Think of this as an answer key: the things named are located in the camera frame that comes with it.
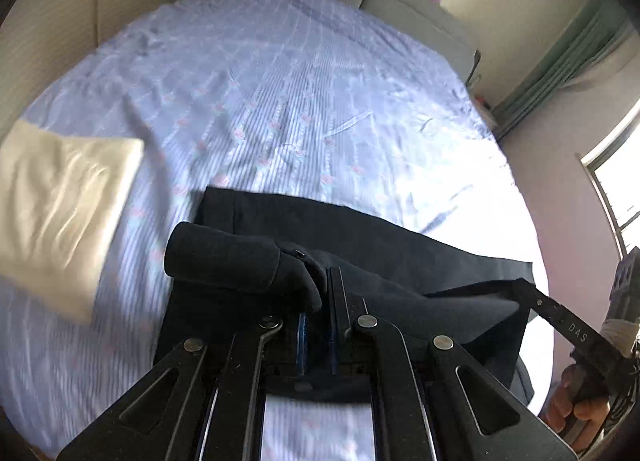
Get right human hand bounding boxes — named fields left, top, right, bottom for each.
left=540, top=365, right=610, bottom=453

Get black dress pants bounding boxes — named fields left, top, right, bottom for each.
left=155, top=187, right=534, bottom=403

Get window with white frame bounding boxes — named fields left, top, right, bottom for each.
left=580, top=102, right=640, bottom=256

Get green curtain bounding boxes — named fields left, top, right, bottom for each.
left=492, top=0, right=632, bottom=140

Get cream folded cloth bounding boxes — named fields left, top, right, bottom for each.
left=1, top=121, right=144, bottom=325

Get light blue striped bed sheet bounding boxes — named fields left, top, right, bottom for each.
left=1, top=0, right=548, bottom=455

